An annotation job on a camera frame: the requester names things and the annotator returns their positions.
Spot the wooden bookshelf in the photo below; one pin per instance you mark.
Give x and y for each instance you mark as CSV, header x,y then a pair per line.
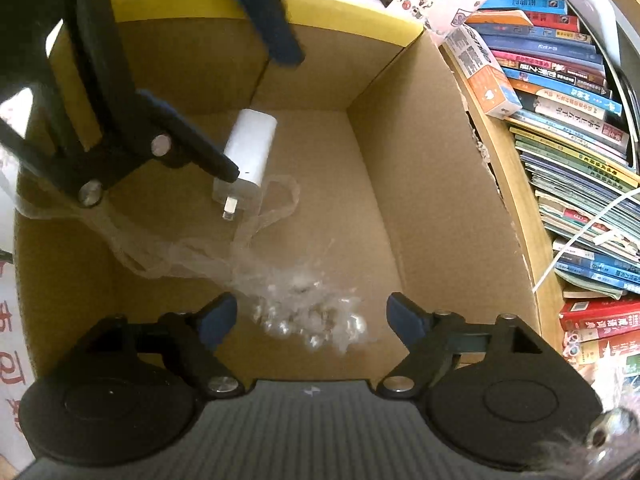
x,y
515,200

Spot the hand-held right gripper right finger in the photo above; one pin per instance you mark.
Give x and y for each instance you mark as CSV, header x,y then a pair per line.
x,y
400,313

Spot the red dictionary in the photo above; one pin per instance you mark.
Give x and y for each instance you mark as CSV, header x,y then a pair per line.
x,y
600,316

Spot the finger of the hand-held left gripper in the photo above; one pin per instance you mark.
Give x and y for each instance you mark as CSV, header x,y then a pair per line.
x,y
272,25
210,157

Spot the row of books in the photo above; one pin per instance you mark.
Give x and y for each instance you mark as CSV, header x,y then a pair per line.
x,y
565,110

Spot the white charger plug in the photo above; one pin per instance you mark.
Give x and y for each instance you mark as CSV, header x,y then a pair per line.
x,y
247,145

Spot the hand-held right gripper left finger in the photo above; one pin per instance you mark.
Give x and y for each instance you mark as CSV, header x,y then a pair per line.
x,y
220,314

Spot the clear plastic bag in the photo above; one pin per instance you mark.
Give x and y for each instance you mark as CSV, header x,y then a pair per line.
x,y
300,305

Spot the yellow cardboard box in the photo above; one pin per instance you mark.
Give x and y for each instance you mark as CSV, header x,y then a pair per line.
x,y
425,160

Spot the orange white carton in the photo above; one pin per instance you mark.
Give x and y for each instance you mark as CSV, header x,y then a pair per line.
x,y
485,80

